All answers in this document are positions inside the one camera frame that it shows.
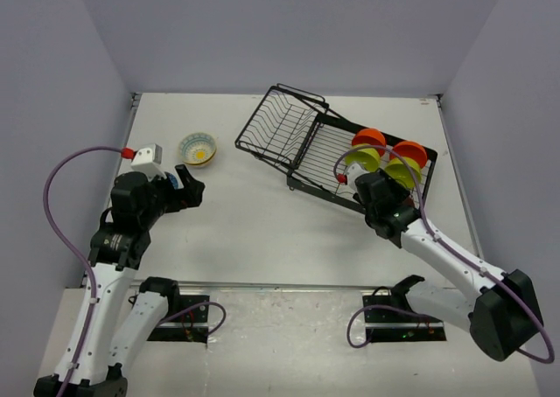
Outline blue triangle pattern bowl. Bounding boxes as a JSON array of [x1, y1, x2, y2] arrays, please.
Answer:
[[165, 172, 179, 190]]

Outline lime green bowl front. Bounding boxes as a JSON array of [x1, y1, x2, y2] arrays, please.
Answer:
[[384, 157, 422, 190]]

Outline lime green bowl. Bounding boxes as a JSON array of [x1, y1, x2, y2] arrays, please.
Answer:
[[344, 148, 381, 172], [384, 157, 422, 190]]

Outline yellow sun pattern bowl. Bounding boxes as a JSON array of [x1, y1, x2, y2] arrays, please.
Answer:
[[178, 132, 218, 167]]

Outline floral leaf pattern bowl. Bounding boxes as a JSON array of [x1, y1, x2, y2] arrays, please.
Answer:
[[181, 149, 217, 169]]

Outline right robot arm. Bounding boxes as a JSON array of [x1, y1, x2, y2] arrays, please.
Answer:
[[346, 164, 543, 361]]

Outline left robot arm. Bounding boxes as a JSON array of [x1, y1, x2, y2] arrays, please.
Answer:
[[33, 164, 205, 396]]

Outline orange bowl front row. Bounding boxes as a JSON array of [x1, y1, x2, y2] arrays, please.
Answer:
[[390, 141, 428, 169]]

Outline orange bowl row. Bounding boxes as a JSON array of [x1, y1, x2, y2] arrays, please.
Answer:
[[351, 128, 387, 156], [390, 141, 428, 169]]

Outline orange bowl rear row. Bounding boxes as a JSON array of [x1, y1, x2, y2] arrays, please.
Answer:
[[351, 128, 387, 156]]

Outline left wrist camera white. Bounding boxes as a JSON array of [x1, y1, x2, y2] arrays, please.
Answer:
[[130, 143, 165, 181]]

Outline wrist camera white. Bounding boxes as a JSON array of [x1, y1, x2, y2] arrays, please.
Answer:
[[344, 162, 368, 189], [130, 143, 165, 181]]

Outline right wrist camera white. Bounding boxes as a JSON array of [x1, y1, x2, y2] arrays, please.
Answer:
[[344, 162, 368, 189]]

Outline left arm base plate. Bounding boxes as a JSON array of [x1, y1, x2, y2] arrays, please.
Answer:
[[148, 295, 210, 344]]

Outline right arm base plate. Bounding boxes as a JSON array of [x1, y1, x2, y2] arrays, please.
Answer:
[[364, 309, 447, 344]]

